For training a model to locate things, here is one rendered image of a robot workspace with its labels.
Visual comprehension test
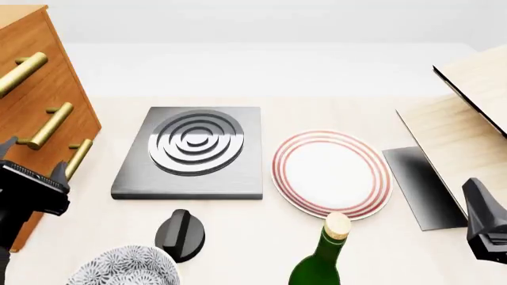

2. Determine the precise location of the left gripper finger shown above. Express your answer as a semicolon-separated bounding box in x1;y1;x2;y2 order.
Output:
0;135;19;163
47;160;71;192

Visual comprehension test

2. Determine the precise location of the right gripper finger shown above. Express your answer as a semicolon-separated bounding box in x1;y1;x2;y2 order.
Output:
461;177;507;240

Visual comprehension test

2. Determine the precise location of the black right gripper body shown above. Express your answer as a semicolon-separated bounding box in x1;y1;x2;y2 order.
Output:
467;231;507;264

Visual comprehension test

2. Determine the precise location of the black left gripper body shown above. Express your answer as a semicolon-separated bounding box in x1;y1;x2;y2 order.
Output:
0;159;71;216

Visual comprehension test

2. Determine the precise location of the wooden drawer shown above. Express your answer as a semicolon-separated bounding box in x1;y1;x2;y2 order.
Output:
7;120;101;247
0;69;93;163
0;17;71;119

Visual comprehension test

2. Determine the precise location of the wooden cabinet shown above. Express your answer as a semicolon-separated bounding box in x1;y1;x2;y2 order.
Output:
0;4;102;253

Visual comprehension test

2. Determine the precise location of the flat black stove plate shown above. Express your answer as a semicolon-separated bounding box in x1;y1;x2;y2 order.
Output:
110;105;265;201

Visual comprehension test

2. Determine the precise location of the black microwave oven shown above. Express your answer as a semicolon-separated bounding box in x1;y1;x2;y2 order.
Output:
382;96;507;232

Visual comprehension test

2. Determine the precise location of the black and white patterned bowl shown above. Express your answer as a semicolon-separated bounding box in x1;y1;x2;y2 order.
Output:
65;245;181;285

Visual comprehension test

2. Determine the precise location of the round black stove knob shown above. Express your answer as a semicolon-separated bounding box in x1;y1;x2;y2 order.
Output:
154;208;207;264

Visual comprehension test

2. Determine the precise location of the white plate with red rings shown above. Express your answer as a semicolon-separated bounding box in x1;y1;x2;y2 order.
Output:
271;129;393;222

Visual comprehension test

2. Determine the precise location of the green bottle with cork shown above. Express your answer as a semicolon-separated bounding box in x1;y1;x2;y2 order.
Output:
288;211;353;285

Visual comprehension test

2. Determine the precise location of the brass drawer handle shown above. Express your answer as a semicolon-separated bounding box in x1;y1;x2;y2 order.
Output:
16;101;74;150
0;51;49;99
63;138;93;181

